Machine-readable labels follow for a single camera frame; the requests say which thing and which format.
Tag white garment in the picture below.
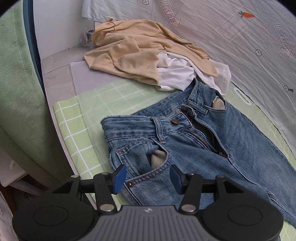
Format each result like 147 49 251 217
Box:
156 52 232 94

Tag green curtain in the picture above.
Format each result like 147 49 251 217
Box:
0 0 79 197

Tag blue denim jeans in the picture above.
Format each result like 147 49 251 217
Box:
100 77 296 230

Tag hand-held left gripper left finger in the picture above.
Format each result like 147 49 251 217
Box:
52 164 127 214

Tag crumpled clear plastic bag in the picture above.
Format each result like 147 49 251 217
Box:
80 27 96 49

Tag green checked mat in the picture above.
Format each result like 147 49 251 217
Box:
53 81 296 241

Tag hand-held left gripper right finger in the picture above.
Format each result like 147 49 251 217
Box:
169 165 247 212

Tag beige garment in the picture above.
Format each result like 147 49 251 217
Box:
84 19 219 86

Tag carrot printed grey sheet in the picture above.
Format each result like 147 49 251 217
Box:
81 0 296 144

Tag white furniture piece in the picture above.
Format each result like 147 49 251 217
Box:
0 148 27 188

